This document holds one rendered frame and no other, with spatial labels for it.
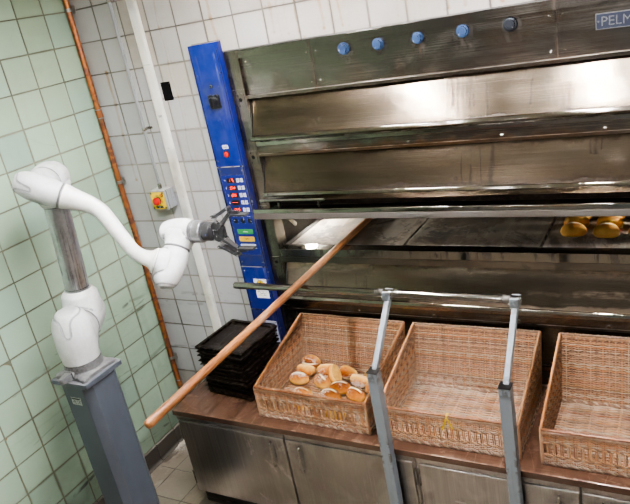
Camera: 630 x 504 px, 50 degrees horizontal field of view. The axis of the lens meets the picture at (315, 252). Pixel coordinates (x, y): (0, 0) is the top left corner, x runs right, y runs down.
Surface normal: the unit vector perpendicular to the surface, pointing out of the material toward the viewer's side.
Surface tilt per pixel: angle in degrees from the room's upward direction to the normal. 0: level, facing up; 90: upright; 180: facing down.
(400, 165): 70
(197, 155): 90
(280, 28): 90
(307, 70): 94
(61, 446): 90
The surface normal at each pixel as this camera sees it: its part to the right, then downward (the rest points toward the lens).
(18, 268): 0.87, 0.02
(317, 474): -0.46, 0.40
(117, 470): 0.28, 0.29
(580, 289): -0.51, 0.07
